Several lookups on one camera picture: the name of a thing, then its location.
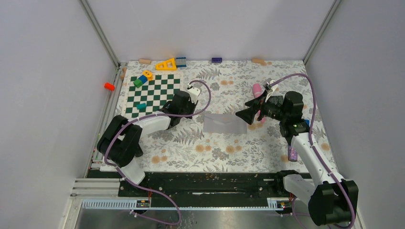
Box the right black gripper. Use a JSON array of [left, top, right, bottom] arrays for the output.
[[235, 90, 288, 125]]

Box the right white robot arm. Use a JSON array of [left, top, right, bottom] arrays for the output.
[[236, 91, 359, 228]]

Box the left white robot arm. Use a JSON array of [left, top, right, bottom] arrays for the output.
[[96, 88, 201, 196]]

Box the pink marker pen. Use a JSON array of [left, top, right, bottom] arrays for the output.
[[252, 83, 265, 124]]

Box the dark grey lego baseplate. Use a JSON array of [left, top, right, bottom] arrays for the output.
[[270, 95, 284, 103]]

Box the green white chessboard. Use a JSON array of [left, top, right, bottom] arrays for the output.
[[117, 73, 183, 119]]

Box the teal small block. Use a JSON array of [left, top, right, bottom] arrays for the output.
[[136, 103, 147, 110]]

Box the yellow triangle toy block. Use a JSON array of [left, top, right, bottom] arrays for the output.
[[155, 58, 177, 71]]

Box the blue cube block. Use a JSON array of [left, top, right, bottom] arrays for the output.
[[139, 75, 148, 84]]

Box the floral patterned table mat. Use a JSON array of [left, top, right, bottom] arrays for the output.
[[100, 60, 327, 173]]

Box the green cube block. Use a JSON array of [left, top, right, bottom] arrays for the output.
[[133, 79, 144, 88]]

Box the right wooden cylinder peg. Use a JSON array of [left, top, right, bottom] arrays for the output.
[[251, 58, 266, 66]]

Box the wooden cylinder peg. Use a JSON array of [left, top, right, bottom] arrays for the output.
[[251, 58, 266, 66], [139, 59, 152, 65]]

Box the dark blue lego brick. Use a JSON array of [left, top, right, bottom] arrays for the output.
[[211, 57, 223, 63]]

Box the left wooden cylinder peg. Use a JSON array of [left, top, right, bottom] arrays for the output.
[[139, 59, 152, 65]]

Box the purple glitter microphone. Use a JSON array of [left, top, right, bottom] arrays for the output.
[[287, 145, 298, 162]]

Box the red cylinder block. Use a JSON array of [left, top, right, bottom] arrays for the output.
[[104, 83, 115, 91]]

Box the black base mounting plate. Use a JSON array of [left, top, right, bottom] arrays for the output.
[[118, 172, 292, 208]]

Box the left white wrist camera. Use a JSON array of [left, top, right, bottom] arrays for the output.
[[187, 83, 201, 104]]

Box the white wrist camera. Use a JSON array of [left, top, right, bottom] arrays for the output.
[[187, 83, 201, 104], [263, 78, 278, 102]]

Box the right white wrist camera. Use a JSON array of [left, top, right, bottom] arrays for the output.
[[263, 78, 278, 102]]

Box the orange ring toy block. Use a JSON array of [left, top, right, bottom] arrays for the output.
[[142, 70, 154, 81]]

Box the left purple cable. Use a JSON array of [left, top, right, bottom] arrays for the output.
[[103, 79, 212, 226]]

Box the purple cable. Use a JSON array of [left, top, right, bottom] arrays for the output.
[[269, 73, 357, 229], [103, 79, 212, 226]]

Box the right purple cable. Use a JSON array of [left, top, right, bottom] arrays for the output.
[[269, 73, 357, 229]]

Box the white slotted cable duct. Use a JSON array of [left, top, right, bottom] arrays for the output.
[[81, 198, 286, 211]]

